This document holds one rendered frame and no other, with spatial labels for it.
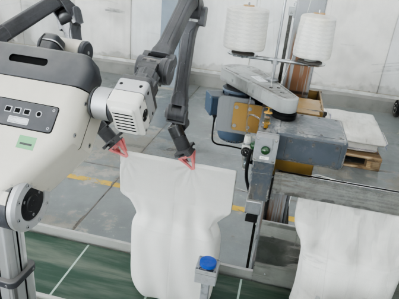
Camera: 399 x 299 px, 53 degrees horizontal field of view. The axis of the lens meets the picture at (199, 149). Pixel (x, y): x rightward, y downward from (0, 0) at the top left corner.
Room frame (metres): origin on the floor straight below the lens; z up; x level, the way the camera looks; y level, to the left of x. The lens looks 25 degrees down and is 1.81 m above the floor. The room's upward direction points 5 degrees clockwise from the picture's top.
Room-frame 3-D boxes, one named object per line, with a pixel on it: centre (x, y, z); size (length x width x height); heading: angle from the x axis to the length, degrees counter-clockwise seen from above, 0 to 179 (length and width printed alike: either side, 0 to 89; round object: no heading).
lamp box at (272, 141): (1.21, -0.22, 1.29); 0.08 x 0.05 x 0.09; 80
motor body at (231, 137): (1.75, -0.15, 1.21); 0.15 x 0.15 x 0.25
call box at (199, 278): (1.14, -0.07, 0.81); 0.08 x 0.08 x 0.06; 80
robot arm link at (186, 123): (1.52, 0.09, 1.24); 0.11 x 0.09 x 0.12; 168
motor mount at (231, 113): (1.65, -0.20, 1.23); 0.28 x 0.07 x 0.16; 80
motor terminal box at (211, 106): (1.72, -0.05, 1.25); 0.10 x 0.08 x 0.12; 15
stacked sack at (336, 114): (4.50, -1.72, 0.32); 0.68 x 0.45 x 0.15; 80
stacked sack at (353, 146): (4.29, -1.74, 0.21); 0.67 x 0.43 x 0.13; 170
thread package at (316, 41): (1.56, -0.39, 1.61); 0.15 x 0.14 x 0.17; 80
